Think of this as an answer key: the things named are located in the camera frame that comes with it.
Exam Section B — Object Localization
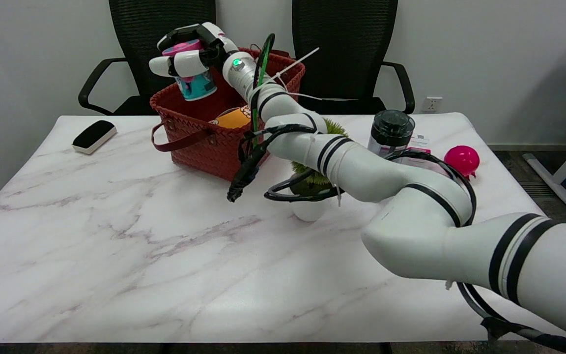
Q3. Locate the pink round ball toy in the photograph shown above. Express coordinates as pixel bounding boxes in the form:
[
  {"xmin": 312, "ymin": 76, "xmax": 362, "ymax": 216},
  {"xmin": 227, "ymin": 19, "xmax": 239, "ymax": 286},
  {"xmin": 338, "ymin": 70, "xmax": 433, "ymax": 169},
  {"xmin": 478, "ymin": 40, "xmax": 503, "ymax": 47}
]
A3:
[{"xmin": 444, "ymin": 145, "xmax": 481, "ymax": 178}]

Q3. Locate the black mesh office chair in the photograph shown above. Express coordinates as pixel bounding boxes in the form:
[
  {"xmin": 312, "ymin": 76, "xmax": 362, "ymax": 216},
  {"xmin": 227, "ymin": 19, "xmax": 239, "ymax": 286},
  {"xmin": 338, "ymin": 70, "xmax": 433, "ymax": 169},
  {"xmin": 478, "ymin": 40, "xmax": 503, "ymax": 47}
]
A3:
[
  {"xmin": 292, "ymin": 0, "xmax": 416, "ymax": 116},
  {"xmin": 78, "ymin": 0, "xmax": 217, "ymax": 117}
]

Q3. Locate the orange snack bag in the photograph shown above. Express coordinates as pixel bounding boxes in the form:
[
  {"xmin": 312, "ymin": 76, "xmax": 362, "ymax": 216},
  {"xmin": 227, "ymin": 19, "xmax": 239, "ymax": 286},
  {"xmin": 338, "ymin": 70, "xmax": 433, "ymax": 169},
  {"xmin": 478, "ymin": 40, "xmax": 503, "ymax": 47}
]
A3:
[{"xmin": 209, "ymin": 105, "xmax": 254, "ymax": 130}]

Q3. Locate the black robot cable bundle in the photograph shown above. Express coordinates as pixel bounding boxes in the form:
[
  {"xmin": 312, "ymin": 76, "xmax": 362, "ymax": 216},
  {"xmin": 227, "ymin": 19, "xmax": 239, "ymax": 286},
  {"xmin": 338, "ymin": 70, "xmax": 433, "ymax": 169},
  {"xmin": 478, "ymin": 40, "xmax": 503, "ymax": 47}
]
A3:
[{"xmin": 227, "ymin": 124, "xmax": 566, "ymax": 354}]

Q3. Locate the pink lid gum jar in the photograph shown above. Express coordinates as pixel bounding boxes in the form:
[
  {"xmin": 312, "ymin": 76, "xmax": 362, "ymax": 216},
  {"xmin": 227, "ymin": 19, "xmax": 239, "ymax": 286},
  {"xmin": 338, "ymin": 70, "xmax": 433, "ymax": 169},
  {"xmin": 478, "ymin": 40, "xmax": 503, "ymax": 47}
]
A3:
[{"xmin": 162, "ymin": 40, "xmax": 218, "ymax": 102}]

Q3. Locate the pink white small box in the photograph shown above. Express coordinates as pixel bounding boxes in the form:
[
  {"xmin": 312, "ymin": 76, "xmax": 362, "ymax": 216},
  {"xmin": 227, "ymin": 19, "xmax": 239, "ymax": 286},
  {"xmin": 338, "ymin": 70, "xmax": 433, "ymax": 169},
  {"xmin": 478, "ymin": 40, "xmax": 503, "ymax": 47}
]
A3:
[{"xmin": 406, "ymin": 134, "xmax": 431, "ymax": 165}]

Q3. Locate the red woven basket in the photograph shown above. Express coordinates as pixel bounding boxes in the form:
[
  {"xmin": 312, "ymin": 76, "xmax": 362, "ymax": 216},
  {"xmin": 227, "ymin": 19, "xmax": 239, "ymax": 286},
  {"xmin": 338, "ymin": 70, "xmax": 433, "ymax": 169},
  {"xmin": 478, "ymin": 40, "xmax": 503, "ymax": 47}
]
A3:
[{"xmin": 150, "ymin": 48, "xmax": 306, "ymax": 183}]

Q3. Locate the black white board eraser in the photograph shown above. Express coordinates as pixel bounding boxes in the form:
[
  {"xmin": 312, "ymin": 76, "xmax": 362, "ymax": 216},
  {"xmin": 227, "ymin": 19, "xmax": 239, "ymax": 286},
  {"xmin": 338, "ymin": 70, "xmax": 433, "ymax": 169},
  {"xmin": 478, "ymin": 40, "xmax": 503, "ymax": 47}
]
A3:
[{"xmin": 72, "ymin": 120, "xmax": 117, "ymax": 155}]

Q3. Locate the green ball plant white pot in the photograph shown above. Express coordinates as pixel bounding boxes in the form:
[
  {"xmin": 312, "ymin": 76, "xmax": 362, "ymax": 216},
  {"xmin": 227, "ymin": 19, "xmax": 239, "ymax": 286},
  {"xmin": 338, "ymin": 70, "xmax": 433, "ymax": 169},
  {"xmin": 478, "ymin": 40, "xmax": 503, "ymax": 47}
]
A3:
[{"xmin": 289, "ymin": 118, "xmax": 350, "ymax": 222}]

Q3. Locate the green robot cable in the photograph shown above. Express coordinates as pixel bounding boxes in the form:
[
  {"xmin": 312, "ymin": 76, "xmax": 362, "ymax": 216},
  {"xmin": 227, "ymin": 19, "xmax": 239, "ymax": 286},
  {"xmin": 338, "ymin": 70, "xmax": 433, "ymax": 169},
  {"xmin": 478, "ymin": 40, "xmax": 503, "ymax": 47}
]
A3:
[{"xmin": 251, "ymin": 33, "xmax": 276, "ymax": 146}]

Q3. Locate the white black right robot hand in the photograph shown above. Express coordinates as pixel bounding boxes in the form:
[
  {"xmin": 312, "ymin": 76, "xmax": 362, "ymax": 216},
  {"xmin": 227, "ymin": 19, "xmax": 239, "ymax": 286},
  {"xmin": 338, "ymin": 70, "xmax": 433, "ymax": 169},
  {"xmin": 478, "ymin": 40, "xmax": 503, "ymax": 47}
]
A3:
[{"xmin": 149, "ymin": 22, "xmax": 239, "ymax": 79}]

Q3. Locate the grey clear water bottle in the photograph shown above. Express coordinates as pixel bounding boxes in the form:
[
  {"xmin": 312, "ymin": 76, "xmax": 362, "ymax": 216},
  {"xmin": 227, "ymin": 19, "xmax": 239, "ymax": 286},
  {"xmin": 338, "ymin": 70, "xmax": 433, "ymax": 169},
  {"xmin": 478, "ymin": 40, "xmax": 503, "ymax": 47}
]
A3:
[{"xmin": 367, "ymin": 110, "xmax": 416, "ymax": 159}]

